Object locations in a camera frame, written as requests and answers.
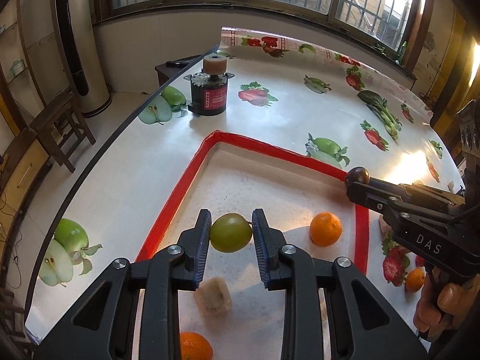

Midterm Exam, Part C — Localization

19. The green bottle on sill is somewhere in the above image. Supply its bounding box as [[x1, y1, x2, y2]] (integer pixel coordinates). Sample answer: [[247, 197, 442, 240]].
[[395, 41, 407, 65]]

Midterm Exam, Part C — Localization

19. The red rimmed white tray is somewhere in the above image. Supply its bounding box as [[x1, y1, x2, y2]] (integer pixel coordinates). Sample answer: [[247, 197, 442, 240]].
[[138, 131, 369, 359]]

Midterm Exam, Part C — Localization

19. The beige sugarcane chunk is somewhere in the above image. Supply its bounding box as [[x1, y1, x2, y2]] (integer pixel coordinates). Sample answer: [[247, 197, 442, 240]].
[[378, 215, 392, 236], [193, 277, 232, 316]]

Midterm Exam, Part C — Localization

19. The orange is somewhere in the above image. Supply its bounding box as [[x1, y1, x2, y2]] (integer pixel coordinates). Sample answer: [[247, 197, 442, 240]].
[[180, 331, 214, 360], [404, 267, 425, 293]]

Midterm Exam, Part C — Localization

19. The wooden stool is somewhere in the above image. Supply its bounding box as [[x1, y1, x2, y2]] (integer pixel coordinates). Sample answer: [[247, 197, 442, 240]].
[[29, 93, 96, 173]]

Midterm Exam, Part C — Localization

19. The fruit print tablecloth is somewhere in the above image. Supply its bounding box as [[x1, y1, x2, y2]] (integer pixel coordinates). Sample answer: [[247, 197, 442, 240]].
[[26, 27, 463, 342]]

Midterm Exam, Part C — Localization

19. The person's right hand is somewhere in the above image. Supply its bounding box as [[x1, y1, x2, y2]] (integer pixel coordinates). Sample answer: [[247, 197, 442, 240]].
[[413, 267, 479, 337]]

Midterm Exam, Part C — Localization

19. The green grape fruit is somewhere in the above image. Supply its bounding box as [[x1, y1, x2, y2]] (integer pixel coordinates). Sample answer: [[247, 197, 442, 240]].
[[210, 213, 252, 253]]

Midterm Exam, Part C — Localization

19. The dark purple plum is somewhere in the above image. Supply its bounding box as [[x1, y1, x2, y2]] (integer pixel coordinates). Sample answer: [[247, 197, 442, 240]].
[[345, 166, 370, 185]]

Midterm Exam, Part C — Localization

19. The standing air conditioner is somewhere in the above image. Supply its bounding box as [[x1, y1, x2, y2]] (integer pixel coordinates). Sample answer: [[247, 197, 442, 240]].
[[50, 0, 112, 118]]

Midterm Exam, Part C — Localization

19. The black motor with red label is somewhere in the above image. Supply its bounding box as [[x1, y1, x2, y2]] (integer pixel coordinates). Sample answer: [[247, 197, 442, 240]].
[[184, 53, 235, 116]]

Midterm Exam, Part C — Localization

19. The orange mid table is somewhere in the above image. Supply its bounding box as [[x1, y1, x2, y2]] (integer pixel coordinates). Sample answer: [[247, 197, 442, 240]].
[[309, 212, 343, 247]]

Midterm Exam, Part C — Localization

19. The green vegetable bunch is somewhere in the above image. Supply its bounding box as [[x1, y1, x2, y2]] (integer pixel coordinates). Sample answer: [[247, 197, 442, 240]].
[[357, 90, 402, 142]]

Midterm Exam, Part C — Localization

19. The red tomato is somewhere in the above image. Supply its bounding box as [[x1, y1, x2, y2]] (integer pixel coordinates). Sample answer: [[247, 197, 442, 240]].
[[415, 255, 425, 267]]

